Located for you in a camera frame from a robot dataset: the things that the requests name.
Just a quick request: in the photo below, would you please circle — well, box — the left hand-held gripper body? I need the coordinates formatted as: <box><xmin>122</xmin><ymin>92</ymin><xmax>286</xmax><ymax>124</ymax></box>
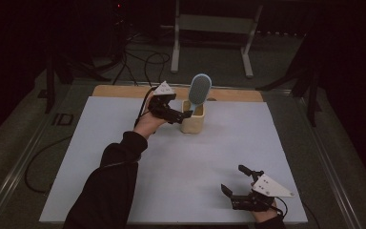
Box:
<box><xmin>147</xmin><ymin>80</ymin><xmax>179</xmax><ymax>119</ymax></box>

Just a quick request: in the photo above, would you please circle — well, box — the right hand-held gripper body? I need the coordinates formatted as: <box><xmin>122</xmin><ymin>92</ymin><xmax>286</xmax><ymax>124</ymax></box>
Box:
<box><xmin>229</xmin><ymin>173</ymin><xmax>295</xmax><ymax>213</ymax></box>

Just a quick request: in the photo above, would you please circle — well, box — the beige square cup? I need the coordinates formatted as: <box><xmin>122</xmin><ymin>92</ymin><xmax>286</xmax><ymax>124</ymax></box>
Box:
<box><xmin>180</xmin><ymin>99</ymin><xmax>206</xmax><ymax>135</ymax></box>

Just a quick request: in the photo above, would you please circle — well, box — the light blue hairbrush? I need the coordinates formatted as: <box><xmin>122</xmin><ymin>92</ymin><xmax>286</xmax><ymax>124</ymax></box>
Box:
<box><xmin>187</xmin><ymin>73</ymin><xmax>213</xmax><ymax>113</ymax></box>

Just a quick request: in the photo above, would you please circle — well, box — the person's left hand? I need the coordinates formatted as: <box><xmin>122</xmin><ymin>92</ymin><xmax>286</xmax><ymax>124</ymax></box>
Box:
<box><xmin>132</xmin><ymin>91</ymin><xmax>168</xmax><ymax>140</ymax></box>

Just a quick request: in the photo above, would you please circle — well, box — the person's right hand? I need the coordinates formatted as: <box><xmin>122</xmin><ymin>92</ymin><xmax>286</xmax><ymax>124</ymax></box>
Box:
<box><xmin>252</xmin><ymin>199</ymin><xmax>279</xmax><ymax>224</ymax></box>

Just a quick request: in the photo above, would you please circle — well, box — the white table mat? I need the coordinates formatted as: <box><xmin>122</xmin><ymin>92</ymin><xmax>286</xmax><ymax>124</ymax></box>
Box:
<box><xmin>38</xmin><ymin>95</ymin><xmax>309</xmax><ymax>225</ymax></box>

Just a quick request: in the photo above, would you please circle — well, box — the white metal stand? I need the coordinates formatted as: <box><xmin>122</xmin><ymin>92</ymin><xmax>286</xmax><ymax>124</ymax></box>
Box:
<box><xmin>170</xmin><ymin>0</ymin><xmax>264</xmax><ymax>79</ymax></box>

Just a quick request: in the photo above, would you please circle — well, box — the dark device with red light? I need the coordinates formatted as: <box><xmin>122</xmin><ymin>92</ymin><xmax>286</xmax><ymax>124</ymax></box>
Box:
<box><xmin>109</xmin><ymin>0</ymin><xmax>132</xmax><ymax>30</ymax></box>

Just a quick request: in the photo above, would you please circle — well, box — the black tripod stand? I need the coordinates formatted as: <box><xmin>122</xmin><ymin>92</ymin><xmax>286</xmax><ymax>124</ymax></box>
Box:
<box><xmin>37</xmin><ymin>47</ymin><xmax>112</xmax><ymax>115</ymax></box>
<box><xmin>255</xmin><ymin>31</ymin><xmax>323</xmax><ymax>128</ymax></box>

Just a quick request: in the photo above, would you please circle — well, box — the left hand-held gripper cable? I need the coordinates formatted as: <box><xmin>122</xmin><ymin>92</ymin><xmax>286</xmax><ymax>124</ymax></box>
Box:
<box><xmin>133</xmin><ymin>86</ymin><xmax>157</xmax><ymax>129</ymax></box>

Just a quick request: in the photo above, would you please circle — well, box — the hand-held gripper cable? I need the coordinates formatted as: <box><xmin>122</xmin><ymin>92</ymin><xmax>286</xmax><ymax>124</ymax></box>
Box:
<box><xmin>133</xmin><ymin>86</ymin><xmax>157</xmax><ymax>129</ymax></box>
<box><xmin>272</xmin><ymin>196</ymin><xmax>321</xmax><ymax>229</ymax></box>

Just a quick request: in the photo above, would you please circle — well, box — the right hand-held gripper cable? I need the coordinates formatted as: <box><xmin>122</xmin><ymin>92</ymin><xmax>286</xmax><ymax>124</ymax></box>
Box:
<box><xmin>272</xmin><ymin>196</ymin><xmax>321</xmax><ymax>229</ymax></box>

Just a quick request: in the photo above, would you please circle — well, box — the black floor cable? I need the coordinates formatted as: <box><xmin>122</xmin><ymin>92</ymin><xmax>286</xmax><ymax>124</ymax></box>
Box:
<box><xmin>112</xmin><ymin>31</ymin><xmax>141</xmax><ymax>87</ymax></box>
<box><xmin>143</xmin><ymin>52</ymin><xmax>172</xmax><ymax>88</ymax></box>
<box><xmin>24</xmin><ymin>135</ymin><xmax>74</xmax><ymax>194</ymax></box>

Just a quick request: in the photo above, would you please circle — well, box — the metal floor rail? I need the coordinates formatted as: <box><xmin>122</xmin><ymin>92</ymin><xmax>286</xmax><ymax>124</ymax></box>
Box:
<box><xmin>294</xmin><ymin>94</ymin><xmax>365</xmax><ymax>229</ymax></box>
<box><xmin>0</xmin><ymin>83</ymin><xmax>74</xmax><ymax>229</ymax></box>

